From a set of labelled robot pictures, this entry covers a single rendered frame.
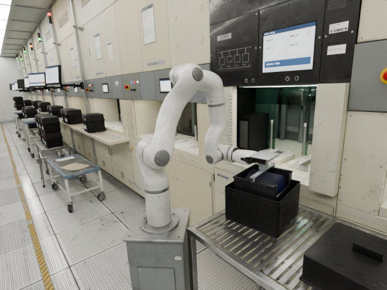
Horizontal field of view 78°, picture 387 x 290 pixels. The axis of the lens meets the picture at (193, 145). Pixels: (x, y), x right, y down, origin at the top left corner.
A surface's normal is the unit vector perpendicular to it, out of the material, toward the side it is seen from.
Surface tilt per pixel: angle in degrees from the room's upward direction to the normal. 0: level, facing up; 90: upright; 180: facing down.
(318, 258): 0
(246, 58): 90
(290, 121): 90
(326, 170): 90
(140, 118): 90
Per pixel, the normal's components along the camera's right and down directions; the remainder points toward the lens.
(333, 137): -0.77, 0.19
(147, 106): 0.64, 0.17
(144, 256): -0.10, 0.26
